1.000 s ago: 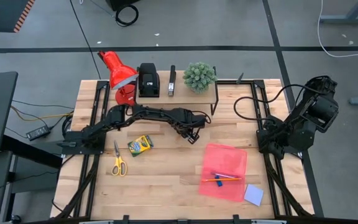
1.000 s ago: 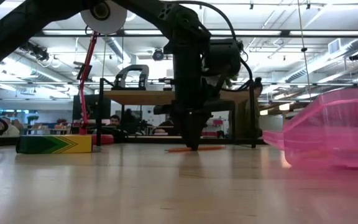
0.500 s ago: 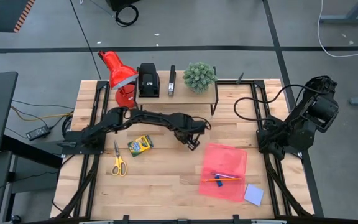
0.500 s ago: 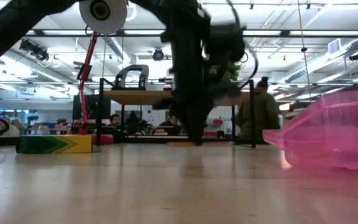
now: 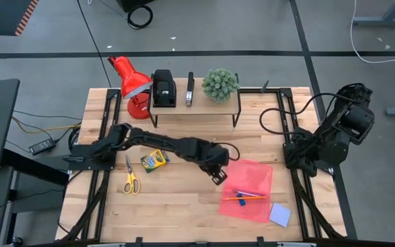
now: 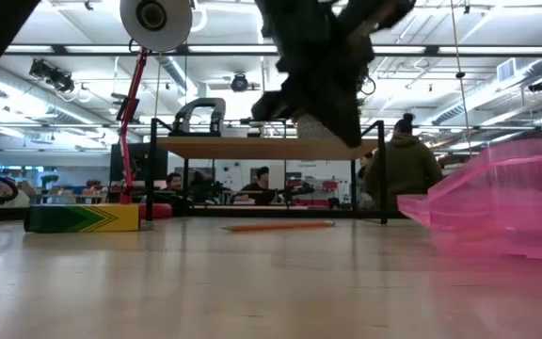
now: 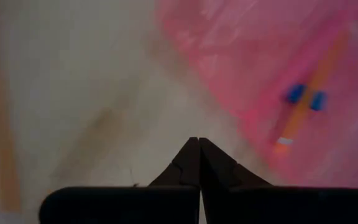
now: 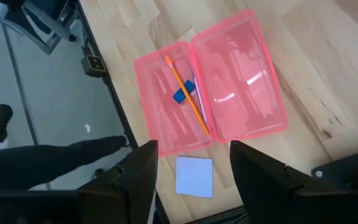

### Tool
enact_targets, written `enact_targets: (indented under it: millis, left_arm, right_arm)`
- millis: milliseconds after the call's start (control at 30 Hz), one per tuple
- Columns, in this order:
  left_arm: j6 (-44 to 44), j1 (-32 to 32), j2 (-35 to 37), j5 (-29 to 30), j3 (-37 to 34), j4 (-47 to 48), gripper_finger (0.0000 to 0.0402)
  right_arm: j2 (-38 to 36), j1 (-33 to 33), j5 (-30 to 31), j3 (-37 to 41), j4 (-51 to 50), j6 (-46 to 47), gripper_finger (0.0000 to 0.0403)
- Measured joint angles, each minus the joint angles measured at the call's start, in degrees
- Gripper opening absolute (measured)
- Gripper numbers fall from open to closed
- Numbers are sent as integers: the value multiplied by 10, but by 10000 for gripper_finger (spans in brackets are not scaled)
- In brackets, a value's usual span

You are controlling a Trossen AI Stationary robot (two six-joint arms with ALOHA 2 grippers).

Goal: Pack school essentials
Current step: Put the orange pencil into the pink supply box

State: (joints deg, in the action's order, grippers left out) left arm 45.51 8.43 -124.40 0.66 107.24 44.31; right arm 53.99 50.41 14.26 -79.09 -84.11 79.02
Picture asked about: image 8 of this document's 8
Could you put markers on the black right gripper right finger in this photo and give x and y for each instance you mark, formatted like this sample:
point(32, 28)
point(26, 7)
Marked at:
point(275, 199)

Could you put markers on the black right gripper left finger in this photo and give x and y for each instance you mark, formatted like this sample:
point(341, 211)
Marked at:
point(104, 202)

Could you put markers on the pale blue sticky note pad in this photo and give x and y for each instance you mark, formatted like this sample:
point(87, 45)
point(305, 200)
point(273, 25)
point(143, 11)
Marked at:
point(194, 177)

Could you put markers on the pink transparent plastic pencil case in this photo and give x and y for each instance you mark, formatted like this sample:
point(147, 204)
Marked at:
point(238, 84)

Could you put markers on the clear lilac pen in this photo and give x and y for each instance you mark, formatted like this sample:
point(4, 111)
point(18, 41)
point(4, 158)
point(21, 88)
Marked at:
point(201, 102)

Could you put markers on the blue eraser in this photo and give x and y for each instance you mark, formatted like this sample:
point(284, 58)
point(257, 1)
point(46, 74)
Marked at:
point(179, 97)

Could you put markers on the orange pencil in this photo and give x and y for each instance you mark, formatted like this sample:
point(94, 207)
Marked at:
point(186, 93)

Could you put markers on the person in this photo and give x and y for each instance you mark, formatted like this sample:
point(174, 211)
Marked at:
point(42, 165)

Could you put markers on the white paper scrap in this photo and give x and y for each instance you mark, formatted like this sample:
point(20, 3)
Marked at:
point(87, 128)

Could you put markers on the small black camera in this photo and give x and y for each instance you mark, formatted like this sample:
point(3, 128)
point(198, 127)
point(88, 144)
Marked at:
point(94, 65)

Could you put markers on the grey metal cart frame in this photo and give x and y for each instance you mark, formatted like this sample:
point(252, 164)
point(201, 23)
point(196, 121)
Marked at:
point(47, 28)

